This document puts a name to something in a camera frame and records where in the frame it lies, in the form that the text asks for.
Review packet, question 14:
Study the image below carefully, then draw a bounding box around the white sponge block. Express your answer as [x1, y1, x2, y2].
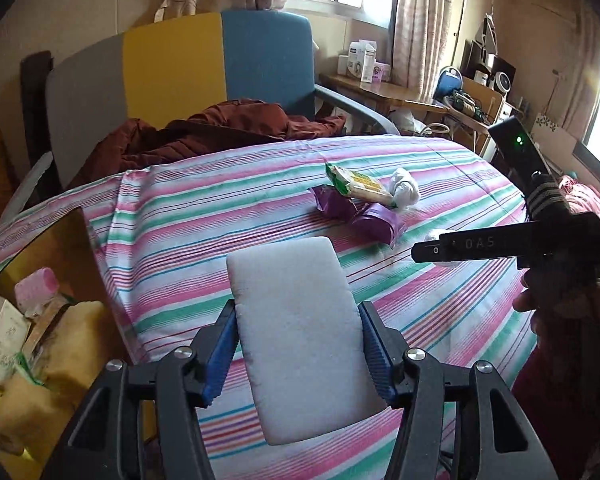
[226, 236, 382, 446]

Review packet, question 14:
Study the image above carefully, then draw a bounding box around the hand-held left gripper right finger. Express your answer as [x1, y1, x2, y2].
[361, 301, 551, 480]

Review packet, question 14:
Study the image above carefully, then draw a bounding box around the white carton box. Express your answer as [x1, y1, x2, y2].
[349, 39, 379, 84]

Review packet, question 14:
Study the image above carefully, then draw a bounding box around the purple wrapper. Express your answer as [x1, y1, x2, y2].
[307, 185, 362, 219]
[351, 203, 407, 249]

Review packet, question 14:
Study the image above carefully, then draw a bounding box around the blue folding chair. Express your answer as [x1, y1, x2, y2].
[434, 66, 464, 107]

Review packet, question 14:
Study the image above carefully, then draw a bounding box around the red floral blanket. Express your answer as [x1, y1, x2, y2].
[510, 172, 600, 480]

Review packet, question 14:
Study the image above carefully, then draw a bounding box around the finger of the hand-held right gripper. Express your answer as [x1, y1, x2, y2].
[411, 227, 519, 264]

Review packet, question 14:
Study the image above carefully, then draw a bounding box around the white plastic bag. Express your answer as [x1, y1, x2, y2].
[389, 107, 431, 136]

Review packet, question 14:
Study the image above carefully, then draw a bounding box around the white crumpled plastic wad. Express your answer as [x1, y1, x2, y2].
[384, 166, 422, 212]

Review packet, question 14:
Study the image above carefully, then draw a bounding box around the white round fan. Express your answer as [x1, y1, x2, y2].
[489, 71, 517, 97]

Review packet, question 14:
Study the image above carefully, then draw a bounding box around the wooden desk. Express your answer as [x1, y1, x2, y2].
[319, 72, 452, 117]

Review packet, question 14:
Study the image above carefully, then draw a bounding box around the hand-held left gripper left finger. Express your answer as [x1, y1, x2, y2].
[40, 300, 239, 480]

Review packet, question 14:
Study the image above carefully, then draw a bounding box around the striped pink green blanket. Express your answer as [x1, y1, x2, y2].
[0, 135, 546, 480]

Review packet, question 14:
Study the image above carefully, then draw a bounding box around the thick yellow sponge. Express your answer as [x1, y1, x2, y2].
[0, 300, 108, 443]

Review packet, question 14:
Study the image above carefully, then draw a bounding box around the grey yellow blue armchair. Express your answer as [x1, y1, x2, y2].
[44, 10, 402, 196]

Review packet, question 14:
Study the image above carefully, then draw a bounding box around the person's right hand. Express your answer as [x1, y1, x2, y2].
[512, 261, 600, 352]

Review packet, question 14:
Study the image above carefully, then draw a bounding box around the green cracker packet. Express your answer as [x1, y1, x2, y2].
[325, 162, 400, 209]

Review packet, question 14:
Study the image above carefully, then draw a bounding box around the rust brown jacket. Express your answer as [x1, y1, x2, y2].
[65, 100, 349, 192]

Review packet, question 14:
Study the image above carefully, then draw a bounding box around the gold box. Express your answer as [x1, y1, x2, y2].
[0, 206, 156, 480]

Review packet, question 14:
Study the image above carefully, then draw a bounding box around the long cracker packet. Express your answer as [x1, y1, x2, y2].
[14, 294, 78, 387]

